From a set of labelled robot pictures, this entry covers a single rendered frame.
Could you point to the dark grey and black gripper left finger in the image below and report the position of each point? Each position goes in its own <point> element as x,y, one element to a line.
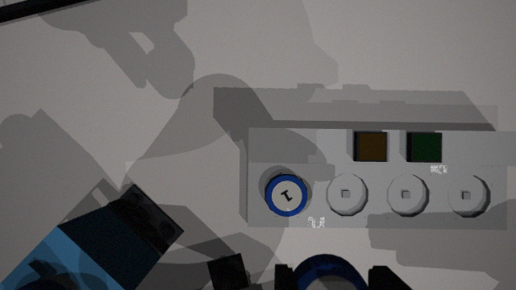
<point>284,278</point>

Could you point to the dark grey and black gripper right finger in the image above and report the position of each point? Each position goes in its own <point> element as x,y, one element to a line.
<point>382,278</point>

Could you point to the dark grey button housing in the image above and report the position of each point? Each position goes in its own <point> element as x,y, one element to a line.
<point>227,269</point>

